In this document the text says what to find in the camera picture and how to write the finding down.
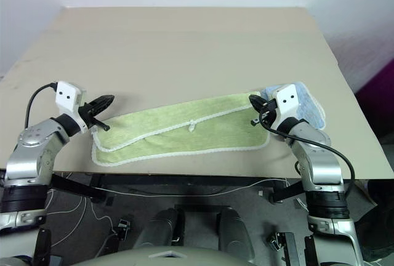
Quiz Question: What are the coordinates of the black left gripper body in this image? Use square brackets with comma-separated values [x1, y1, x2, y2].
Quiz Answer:
[79, 102, 97, 130]

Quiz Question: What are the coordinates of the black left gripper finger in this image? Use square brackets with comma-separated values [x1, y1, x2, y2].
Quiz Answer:
[92, 118, 111, 132]
[87, 94, 116, 114]

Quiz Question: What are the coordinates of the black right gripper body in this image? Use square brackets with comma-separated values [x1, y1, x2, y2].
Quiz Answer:
[258, 99, 279, 127]

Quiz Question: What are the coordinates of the green towel with white trim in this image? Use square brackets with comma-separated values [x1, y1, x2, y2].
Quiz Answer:
[90, 91, 272, 167]

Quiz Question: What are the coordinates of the light blue cloth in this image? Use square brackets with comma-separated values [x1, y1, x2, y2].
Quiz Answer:
[260, 81, 328, 132]

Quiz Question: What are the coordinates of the black diagonal table brace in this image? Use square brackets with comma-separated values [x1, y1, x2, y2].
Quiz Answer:
[50, 173, 108, 203]
[268, 180, 306, 204]

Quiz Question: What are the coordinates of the black table cross beam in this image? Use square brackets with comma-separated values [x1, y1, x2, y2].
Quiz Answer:
[91, 173, 305, 187]

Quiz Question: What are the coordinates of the black and silver floor clamp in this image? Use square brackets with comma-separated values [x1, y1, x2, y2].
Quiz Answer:
[268, 231, 300, 266]
[116, 217, 131, 241]

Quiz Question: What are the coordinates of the dark grey rounded shape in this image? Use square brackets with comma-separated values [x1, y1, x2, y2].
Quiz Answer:
[134, 208, 186, 249]
[217, 207, 255, 263]

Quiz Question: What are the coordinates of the grey robot torso cover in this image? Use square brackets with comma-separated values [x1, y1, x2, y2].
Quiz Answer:
[70, 244, 257, 266]

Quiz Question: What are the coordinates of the dark bulky floor object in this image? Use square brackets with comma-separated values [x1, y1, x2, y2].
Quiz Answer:
[353, 179, 394, 263]

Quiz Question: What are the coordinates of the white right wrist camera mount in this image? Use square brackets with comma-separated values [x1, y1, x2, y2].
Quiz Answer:
[270, 83, 302, 129]

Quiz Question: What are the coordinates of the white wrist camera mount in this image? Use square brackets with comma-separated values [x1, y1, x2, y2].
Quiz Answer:
[55, 81, 89, 134]
[270, 83, 302, 129]

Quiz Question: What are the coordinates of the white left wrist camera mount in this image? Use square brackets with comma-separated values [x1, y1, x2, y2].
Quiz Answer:
[55, 81, 89, 134]

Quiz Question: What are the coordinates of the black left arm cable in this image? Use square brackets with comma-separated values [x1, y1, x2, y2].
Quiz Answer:
[24, 83, 59, 126]

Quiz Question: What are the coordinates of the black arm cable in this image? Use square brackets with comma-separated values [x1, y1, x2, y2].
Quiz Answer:
[24, 83, 59, 126]
[259, 110, 356, 201]

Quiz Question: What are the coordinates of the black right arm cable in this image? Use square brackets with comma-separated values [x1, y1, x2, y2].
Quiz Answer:
[259, 110, 356, 201]

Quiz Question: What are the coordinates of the looped white floor cord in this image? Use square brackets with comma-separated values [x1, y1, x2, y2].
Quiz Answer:
[46, 172, 119, 248]

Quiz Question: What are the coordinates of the long thin white cord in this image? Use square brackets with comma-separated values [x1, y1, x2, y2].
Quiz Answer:
[87, 179, 292, 198]

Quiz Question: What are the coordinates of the black upright floor bracket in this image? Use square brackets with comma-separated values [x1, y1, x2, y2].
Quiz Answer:
[32, 227, 52, 266]
[304, 235, 320, 266]

